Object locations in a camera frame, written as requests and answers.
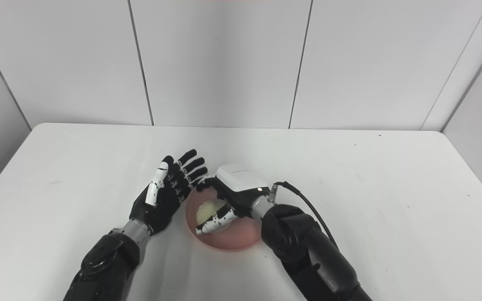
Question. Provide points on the white steamed bun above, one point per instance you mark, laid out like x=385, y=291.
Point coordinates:
x=207, y=211

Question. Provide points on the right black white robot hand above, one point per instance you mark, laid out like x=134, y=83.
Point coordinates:
x=237, y=192

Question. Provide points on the pink round plate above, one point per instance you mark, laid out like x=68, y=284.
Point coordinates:
x=241, y=234

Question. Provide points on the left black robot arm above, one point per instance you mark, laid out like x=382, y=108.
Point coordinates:
x=107, y=267

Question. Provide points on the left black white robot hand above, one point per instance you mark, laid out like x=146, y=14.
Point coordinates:
x=167, y=196

